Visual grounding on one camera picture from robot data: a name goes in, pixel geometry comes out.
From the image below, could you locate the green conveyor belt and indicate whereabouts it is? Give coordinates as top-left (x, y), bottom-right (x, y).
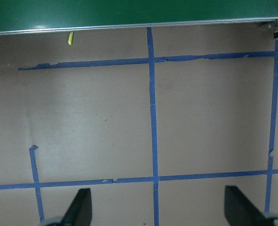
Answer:
top-left (0, 0), bottom-right (278, 40)

